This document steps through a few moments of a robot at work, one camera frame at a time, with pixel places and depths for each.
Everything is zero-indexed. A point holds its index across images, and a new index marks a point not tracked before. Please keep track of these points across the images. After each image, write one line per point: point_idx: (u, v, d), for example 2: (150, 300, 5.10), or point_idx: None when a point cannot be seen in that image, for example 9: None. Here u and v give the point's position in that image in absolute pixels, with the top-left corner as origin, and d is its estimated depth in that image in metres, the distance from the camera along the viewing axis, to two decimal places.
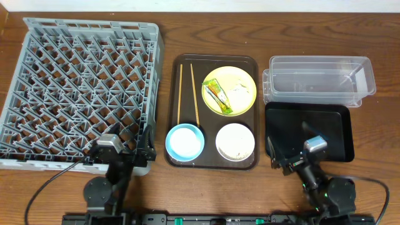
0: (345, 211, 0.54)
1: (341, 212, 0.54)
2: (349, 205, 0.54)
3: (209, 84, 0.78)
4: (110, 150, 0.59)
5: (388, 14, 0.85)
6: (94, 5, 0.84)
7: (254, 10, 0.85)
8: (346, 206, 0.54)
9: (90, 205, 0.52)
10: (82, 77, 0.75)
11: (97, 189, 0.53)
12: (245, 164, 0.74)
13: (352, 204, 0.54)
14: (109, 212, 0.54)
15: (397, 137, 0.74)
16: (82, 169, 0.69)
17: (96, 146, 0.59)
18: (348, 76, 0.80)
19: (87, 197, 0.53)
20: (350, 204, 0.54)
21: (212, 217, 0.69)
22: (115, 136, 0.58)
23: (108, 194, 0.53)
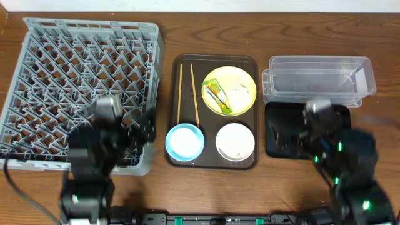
0: (366, 162, 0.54)
1: (361, 160, 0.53)
2: (369, 153, 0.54)
3: (209, 84, 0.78)
4: (110, 109, 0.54)
5: (388, 14, 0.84)
6: (94, 6, 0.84)
7: (254, 10, 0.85)
8: (366, 154, 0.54)
9: (71, 145, 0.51)
10: (82, 76, 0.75)
11: (82, 135, 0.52)
12: (245, 164, 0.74)
13: (371, 152, 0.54)
14: (89, 164, 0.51)
15: (397, 137, 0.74)
16: None
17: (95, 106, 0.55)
18: (349, 75, 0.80)
19: (70, 140, 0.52)
20: (370, 152, 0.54)
21: (212, 217, 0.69)
22: (116, 97, 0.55)
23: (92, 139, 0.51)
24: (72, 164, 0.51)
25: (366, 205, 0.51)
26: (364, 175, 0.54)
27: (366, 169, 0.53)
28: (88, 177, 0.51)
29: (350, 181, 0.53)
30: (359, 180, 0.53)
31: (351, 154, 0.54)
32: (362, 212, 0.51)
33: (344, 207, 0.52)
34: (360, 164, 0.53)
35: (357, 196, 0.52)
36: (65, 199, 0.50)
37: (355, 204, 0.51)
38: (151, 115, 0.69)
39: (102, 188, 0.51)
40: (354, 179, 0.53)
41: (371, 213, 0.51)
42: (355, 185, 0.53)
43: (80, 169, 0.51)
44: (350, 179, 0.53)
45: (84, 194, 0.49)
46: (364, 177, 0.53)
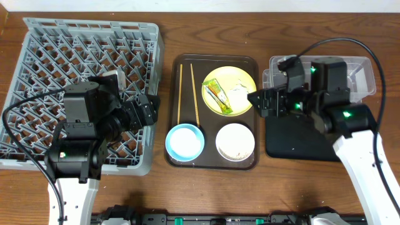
0: (340, 69, 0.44)
1: (332, 64, 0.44)
2: (340, 67, 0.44)
3: (209, 84, 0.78)
4: (112, 79, 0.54)
5: (389, 14, 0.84)
6: (93, 5, 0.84)
7: (254, 10, 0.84)
8: (338, 62, 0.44)
9: (69, 92, 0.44)
10: (82, 76, 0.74)
11: (82, 84, 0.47)
12: (245, 164, 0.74)
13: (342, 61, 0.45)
14: (86, 118, 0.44)
15: (397, 137, 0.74)
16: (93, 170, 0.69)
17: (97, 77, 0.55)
18: (348, 76, 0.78)
19: (69, 87, 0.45)
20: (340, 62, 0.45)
21: (212, 217, 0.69)
22: (120, 70, 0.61)
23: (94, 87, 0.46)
24: (65, 111, 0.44)
25: (345, 114, 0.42)
26: (339, 92, 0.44)
27: (339, 81, 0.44)
28: (80, 131, 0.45)
29: (328, 99, 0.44)
30: (335, 94, 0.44)
31: (324, 72, 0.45)
32: (344, 120, 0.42)
33: (326, 123, 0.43)
34: (334, 75, 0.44)
35: (338, 109, 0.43)
36: (51, 153, 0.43)
37: (335, 114, 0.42)
38: (155, 105, 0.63)
39: (94, 146, 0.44)
40: (332, 94, 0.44)
41: (351, 123, 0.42)
42: (333, 101, 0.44)
43: (72, 123, 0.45)
44: (327, 97, 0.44)
45: (73, 149, 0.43)
46: (340, 92, 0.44)
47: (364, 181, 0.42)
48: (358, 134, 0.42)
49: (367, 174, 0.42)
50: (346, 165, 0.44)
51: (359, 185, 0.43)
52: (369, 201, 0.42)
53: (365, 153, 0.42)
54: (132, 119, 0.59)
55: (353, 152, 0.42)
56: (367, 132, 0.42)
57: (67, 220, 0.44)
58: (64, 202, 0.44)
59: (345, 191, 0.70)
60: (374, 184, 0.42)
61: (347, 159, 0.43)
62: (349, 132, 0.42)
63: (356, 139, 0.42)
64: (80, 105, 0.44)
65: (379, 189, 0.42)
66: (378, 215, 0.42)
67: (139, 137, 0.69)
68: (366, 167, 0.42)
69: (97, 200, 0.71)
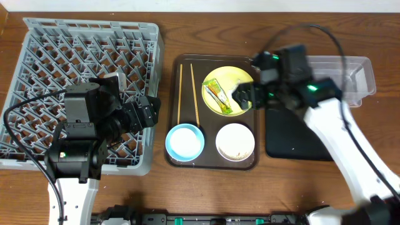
0: (297, 55, 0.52)
1: (290, 50, 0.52)
2: (299, 52, 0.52)
3: (209, 84, 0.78)
4: (112, 81, 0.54)
5: (389, 14, 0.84)
6: (93, 5, 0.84)
7: (254, 10, 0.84)
8: (296, 51, 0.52)
9: (69, 92, 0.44)
10: (82, 76, 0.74)
11: (82, 85, 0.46)
12: (245, 164, 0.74)
13: (300, 50, 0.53)
14: (86, 118, 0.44)
15: (397, 137, 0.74)
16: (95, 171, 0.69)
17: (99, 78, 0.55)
18: (349, 76, 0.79)
19: (69, 88, 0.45)
20: (299, 50, 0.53)
21: (212, 217, 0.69)
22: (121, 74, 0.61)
23: (94, 88, 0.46)
24: (66, 112, 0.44)
25: (310, 87, 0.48)
26: (303, 71, 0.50)
27: (301, 62, 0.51)
28: (80, 132, 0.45)
29: (294, 78, 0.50)
30: (300, 74, 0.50)
31: (285, 58, 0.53)
32: (310, 94, 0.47)
33: (294, 99, 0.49)
34: (295, 59, 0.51)
35: (303, 84, 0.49)
36: (51, 152, 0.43)
37: (302, 89, 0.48)
38: (155, 106, 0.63)
39: (94, 146, 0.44)
40: (297, 75, 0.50)
41: (319, 95, 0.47)
42: (299, 79, 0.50)
43: (72, 123, 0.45)
44: (293, 78, 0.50)
45: (73, 149, 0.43)
46: (304, 71, 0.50)
47: (337, 144, 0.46)
48: (325, 104, 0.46)
49: (340, 138, 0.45)
50: (319, 135, 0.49)
51: (335, 149, 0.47)
52: (344, 161, 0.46)
53: (335, 119, 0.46)
54: (132, 120, 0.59)
55: (324, 120, 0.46)
56: (333, 100, 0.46)
57: (67, 220, 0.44)
58: (64, 202, 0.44)
59: (345, 191, 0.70)
60: (345, 144, 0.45)
61: (319, 128, 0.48)
62: (315, 102, 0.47)
63: (324, 107, 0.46)
64: (80, 105, 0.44)
65: (352, 149, 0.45)
66: (354, 174, 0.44)
67: (139, 137, 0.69)
68: (339, 132, 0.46)
69: (97, 200, 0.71)
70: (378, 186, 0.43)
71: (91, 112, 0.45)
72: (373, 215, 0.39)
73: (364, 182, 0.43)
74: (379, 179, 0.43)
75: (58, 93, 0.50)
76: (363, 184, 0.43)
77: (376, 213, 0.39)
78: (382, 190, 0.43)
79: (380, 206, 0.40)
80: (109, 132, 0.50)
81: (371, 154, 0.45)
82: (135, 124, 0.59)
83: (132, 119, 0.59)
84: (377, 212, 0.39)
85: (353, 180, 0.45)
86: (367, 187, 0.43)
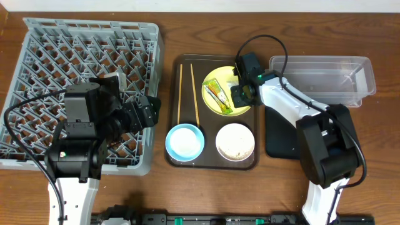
0: (249, 60, 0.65)
1: (244, 59, 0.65)
2: (252, 56, 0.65)
3: (209, 84, 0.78)
4: (113, 82, 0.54)
5: (389, 14, 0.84)
6: (93, 5, 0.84)
7: (254, 10, 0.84)
8: (248, 57, 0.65)
9: (69, 92, 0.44)
10: (82, 76, 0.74)
11: (82, 85, 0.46)
12: (245, 164, 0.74)
13: (251, 55, 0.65)
14: (86, 118, 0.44)
15: (397, 138, 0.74)
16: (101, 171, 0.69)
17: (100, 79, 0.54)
18: (348, 76, 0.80)
19: (69, 88, 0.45)
20: (250, 56, 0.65)
21: (212, 217, 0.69)
22: (120, 73, 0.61)
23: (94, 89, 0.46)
24: (67, 111, 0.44)
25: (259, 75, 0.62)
26: (257, 69, 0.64)
27: (254, 64, 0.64)
28: (80, 131, 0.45)
29: (250, 74, 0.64)
30: (254, 71, 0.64)
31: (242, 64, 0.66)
32: (260, 80, 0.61)
33: (250, 87, 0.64)
34: (249, 62, 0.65)
35: (254, 77, 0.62)
36: (51, 152, 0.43)
37: (254, 79, 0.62)
38: (155, 107, 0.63)
39: (94, 145, 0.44)
40: (250, 73, 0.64)
41: (265, 78, 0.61)
42: (253, 74, 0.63)
43: (72, 123, 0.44)
44: (248, 75, 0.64)
45: (73, 149, 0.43)
46: (256, 70, 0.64)
47: (277, 99, 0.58)
48: (270, 82, 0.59)
49: (277, 92, 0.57)
50: (268, 103, 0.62)
51: (279, 105, 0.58)
52: (284, 110, 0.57)
53: (274, 86, 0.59)
54: (132, 119, 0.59)
55: (269, 92, 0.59)
56: (275, 78, 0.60)
57: (67, 220, 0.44)
58: (65, 201, 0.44)
59: (345, 191, 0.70)
60: (281, 95, 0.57)
61: (265, 97, 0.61)
62: (263, 82, 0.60)
63: (267, 84, 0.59)
64: (80, 106, 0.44)
65: (286, 98, 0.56)
66: (292, 112, 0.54)
67: (139, 137, 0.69)
68: (276, 90, 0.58)
69: (97, 200, 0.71)
70: (309, 111, 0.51)
71: (91, 113, 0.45)
72: (305, 129, 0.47)
73: (299, 112, 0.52)
74: (308, 107, 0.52)
75: (58, 93, 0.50)
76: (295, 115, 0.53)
77: (308, 128, 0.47)
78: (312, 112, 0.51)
79: (310, 121, 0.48)
80: (109, 132, 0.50)
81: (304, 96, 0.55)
82: (135, 124, 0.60)
83: (134, 119, 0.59)
84: (309, 126, 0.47)
85: (292, 117, 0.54)
86: (300, 112, 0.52)
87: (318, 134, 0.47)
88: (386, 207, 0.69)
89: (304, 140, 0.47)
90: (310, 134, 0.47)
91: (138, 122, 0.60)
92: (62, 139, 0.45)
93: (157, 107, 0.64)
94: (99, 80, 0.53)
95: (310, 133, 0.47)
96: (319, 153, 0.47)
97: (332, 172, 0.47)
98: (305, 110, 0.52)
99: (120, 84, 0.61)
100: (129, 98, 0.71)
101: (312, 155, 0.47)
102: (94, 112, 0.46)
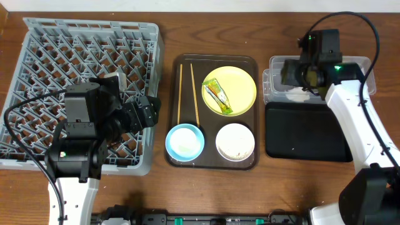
0: (328, 40, 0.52)
1: (324, 34, 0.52)
2: (333, 33, 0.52)
3: (209, 84, 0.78)
4: (113, 81, 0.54)
5: (389, 14, 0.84)
6: (94, 5, 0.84)
7: (254, 9, 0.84)
8: (330, 37, 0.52)
9: (69, 92, 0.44)
10: (82, 76, 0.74)
11: (81, 85, 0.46)
12: (245, 164, 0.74)
13: (335, 35, 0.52)
14: (87, 117, 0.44)
15: (397, 137, 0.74)
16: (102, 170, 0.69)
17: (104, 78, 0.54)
18: None
19: (69, 88, 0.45)
20: (334, 35, 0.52)
21: (212, 217, 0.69)
22: (120, 72, 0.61)
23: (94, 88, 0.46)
24: (67, 111, 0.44)
25: (337, 67, 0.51)
26: (334, 52, 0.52)
27: (334, 44, 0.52)
28: (80, 131, 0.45)
29: (325, 57, 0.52)
30: (329, 55, 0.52)
31: (319, 38, 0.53)
32: (334, 73, 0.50)
33: (318, 77, 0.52)
34: (329, 40, 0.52)
35: (330, 64, 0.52)
36: (51, 152, 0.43)
37: (328, 68, 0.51)
38: (155, 106, 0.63)
39: (94, 145, 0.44)
40: (325, 55, 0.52)
41: (342, 75, 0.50)
42: (327, 59, 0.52)
43: (72, 123, 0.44)
44: (322, 57, 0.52)
45: (74, 149, 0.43)
46: (334, 54, 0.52)
47: (352, 118, 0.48)
48: (346, 82, 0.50)
49: (354, 112, 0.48)
50: (333, 105, 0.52)
51: (349, 122, 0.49)
52: (350, 129, 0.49)
53: (352, 95, 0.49)
54: (131, 119, 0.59)
55: (339, 99, 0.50)
56: (355, 82, 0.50)
57: (67, 220, 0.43)
58: (65, 201, 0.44)
59: None
60: (359, 119, 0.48)
61: (334, 100, 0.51)
62: (339, 82, 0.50)
63: (344, 86, 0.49)
64: (80, 105, 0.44)
65: (364, 122, 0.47)
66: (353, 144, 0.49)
67: (139, 137, 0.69)
68: (353, 106, 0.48)
69: (98, 200, 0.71)
70: (381, 159, 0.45)
71: (92, 113, 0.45)
72: (372, 181, 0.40)
73: (370, 152, 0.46)
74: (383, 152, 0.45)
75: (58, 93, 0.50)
76: (367, 151, 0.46)
77: (374, 181, 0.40)
78: (384, 163, 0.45)
79: (379, 175, 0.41)
80: (109, 132, 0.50)
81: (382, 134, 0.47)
82: (136, 124, 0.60)
83: (134, 119, 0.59)
84: (374, 179, 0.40)
85: (355, 149, 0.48)
86: (370, 156, 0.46)
87: (379, 192, 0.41)
88: None
89: (364, 189, 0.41)
90: (375, 189, 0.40)
91: (138, 122, 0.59)
92: (62, 139, 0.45)
93: (157, 107, 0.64)
94: (99, 80, 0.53)
95: (374, 187, 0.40)
96: (372, 208, 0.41)
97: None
98: (378, 155, 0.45)
99: (120, 84, 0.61)
100: (130, 98, 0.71)
101: (364, 207, 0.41)
102: (94, 112, 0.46)
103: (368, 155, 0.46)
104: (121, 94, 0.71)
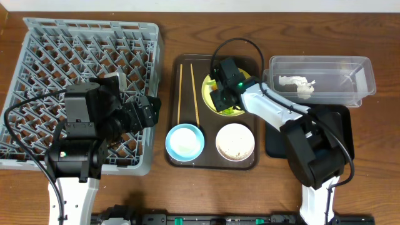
0: (227, 69, 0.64)
1: (222, 65, 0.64)
2: (228, 62, 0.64)
3: (212, 84, 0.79)
4: (113, 82, 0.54)
5: (389, 14, 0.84)
6: (94, 5, 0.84)
7: (254, 10, 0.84)
8: (227, 66, 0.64)
9: (69, 92, 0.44)
10: (82, 76, 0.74)
11: (82, 85, 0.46)
12: (245, 164, 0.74)
13: (231, 63, 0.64)
14: (86, 117, 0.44)
15: (397, 138, 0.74)
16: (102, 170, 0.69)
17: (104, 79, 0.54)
18: (348, 76, 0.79)
19: (69, 89, 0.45)
20: (230, 64, 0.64)
21: (212, 217, 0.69)
22: (120, 72, 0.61)
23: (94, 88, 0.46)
24: (67, 111, 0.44)
25: (240, 84, 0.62)
26: (235, 75, 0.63)
27: (231, 70, 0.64)
28: (80, 131, 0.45)
29: (229, 83, 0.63)
30: (233, 78, 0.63)
31: (220, 69, 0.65)
32: (242, 89, 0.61)
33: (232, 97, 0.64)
34: (227, 69, 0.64)
35: (235, 85, 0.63)
36: (51, 152, 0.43)
37: (234, 88, 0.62)
38: (156, 107, 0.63)
39: (94, 145, 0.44)
40: (231, 80, 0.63)
41: (247, 87, 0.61)
42: (232, 83, 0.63)
43: (72, 123, 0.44)
44: (229, 82, 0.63)
45: (73, 148, 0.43)
46: (236, 76, 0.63)
47: (262, 107, 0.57)
48: (250, 89, 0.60)
49: (260, 100, 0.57)
50: (252, 109, 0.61)
51: (262, 112, 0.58)
52: (266, 115, 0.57)
53: (255, 93, 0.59)
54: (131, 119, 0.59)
55: (250, 99, 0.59)
56: (255, 85, 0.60)
57: (67, 220, 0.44)
58: (64, 201, 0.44)
59: (344, 191, 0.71)
60: (264, 102, 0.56)
61: (250, 104, 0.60)
62: (244, 90, 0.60)
63: (248, 91, 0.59)
64: (80, 105, 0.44)
65: (267, 105, 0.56)
66: (275, 119, 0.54)
67: (139, 137, 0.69)
68: (258, 97, 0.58)
69: (97, 200, 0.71)
70: (291, 115, 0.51)
71: (92, 112, 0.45)
72: (291, 134, 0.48)
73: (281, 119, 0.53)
74: (290, 110, 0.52)
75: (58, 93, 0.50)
76: (279, 119, 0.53)
77: (292, 132, 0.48)
78: (294, 116, 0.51)
79: (294, 124, 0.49)
80: (109, 132, 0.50)
81: (285, 100, 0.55)
82: (136, 124, 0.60)
83: (134, 119, 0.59)
84: (291, 132, 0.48)
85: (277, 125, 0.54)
86: (284, 119, 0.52)
87: (301, 139, 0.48)
88: (385, 207, 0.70)
89: (289, 143, 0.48)
90: (295, 139, 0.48)
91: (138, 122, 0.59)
92: (62, 139, 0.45)
93: (156, 106, 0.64)
94: (100, 80, 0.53)
95: (292, 137, 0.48)
96: (307, 155, 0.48)
97: (321, 172, 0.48)
98: (287, 115, 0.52)
99: (120, 84, 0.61)
100: (129, 98, 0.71)
101: (299, 157, 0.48)
102: (94, 112, 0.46)
103: (282, 120, 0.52)
104: (121, 94, 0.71)
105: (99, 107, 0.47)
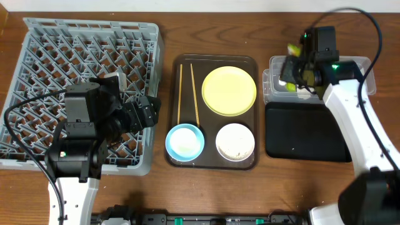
0: (324, 40, 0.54)
1: (319, 30, 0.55)
2: (328, 32, 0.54)
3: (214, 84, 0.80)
4: (113, 81, 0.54)
5: (389, 14, 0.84)
6: (94, 5, 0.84)
7: (254, 10, 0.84)
8: (326, 36, 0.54)
9: (69, 92, 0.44)
10: (82, 76, 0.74)
11: (82, 85, 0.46)
12: (245, 164, 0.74)
13: (332, 35, 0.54)
14: (86, 117, 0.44)
15: (396, 138, 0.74)
16: (102, 170, 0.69)
17: (105, 79, 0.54)
18: None
19: (69, 89, 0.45)
20: (331, 36, 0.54)
21: (212, 217, 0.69)
22: (120, 73, 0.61)
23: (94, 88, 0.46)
24: (67, 111, 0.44)
25: (334, 66, 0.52)
26: (330, 51, 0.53)
27: (329, 41, 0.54)
28: (80, 132, 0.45)
29: (319, 56, 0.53)
30: (326, 53, 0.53)
31: (314, 37, 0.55)
32: (330, 72, 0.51)
33: (315, 76, 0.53)
34: (323, 38, 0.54)
35: (326, 63, 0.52)
36: (51, 152, 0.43)
37: (324, 67, 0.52)
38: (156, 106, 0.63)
39: (94, 145, 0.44)
40: (323, 54, 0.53)
41: (339, 74, 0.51)
42: (324, 57, 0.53)
43: (72, 123, 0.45)
44: (319, 54, 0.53)
45: (74, 148, 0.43)
46: (330, 52, 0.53)
47: (349, 121, 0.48)
48: (345, 82, 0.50)
49: (352, 113, 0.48)
50: (332, 107, 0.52)
51: (347, 124, 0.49)
52: (349, 132, 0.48)
53: (350, 97, 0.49)
54: (132, 119, 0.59)
55: (338, 95, 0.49)
56: (352, 80, 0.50)
57: (67, 220, 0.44)
58: (64, 201, 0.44)
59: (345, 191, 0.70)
60: (357, 116, 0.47)
61: (333, 101, 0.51)
62: (337, 82, 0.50)
63: (342, 85, 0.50)
64: (80, 105, 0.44)
65: (359, 124, 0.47)
66: (358, 147, 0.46)
67: (139, 137, 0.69)
68: (352, 107, 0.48)
69: (98, 200, 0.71)
70: (381, 160, 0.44)
71: (92, 112, 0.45)
72: (369, 183, 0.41)
73: (369, 154, 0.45)
74: (382, 154, 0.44)
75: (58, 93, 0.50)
76: (365, 150, 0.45)
77: (372, 181, 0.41)
78: (383, 165, 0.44)
79: (379, 177, 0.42)
80: (110, 131, 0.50)
81: (377, 130, 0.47)
82: (136, 124, 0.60)
83: (134, 119, 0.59)
84: (373, 181, 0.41)
85: (355, 151, 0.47)
86: (370, 159, 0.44)
87: (380, 191, 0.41)
88: None
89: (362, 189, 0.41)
90: (372, 188, 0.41)
91: (138, 122, 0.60)
92: (62, 139, 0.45)
93: (157, 105, 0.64)
94: (100, 80, 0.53)
95: (374, 190, 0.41)
96: (371, 207, 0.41)
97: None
98: (377, 157, 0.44)
99: (120, 85, 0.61)
100: (130, 98, 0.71)
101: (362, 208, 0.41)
102: (94, 112, 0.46)
103: (367, 157, 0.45)
104: (121, 94, 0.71)
105: (98, 107, 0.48)
